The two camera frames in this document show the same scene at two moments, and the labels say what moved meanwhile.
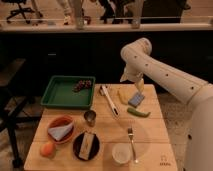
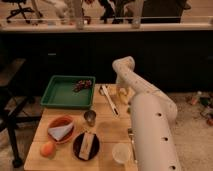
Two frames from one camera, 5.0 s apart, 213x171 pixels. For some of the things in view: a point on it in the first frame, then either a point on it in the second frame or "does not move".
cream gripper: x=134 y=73 -> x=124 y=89
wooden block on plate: x=86 y=145 does not move
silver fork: x=130 y=133 does not move
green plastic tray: x=59 y=91 does not move
